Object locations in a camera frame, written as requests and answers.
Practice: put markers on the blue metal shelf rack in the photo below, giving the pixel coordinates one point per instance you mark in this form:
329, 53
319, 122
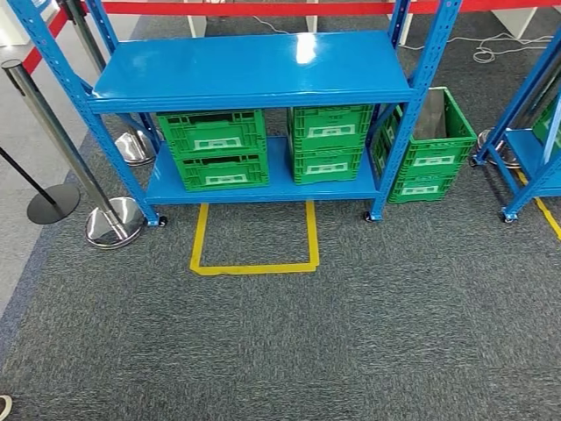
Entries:
249, 64
525, 145

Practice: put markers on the yellow floor marking tape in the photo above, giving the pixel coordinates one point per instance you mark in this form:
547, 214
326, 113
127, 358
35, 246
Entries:
254, 269

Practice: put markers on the white display plinth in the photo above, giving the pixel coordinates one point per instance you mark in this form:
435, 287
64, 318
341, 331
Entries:
8, 32

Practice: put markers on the grey white-soled shoe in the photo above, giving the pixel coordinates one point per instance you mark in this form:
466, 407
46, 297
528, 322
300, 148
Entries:
4, 407

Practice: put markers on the chrome stanchion post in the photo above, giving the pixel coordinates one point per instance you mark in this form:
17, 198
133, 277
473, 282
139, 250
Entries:
87, 35
493, 142
56, 133

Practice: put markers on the black stanchion post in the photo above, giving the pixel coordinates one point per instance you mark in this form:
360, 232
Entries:
56, 203

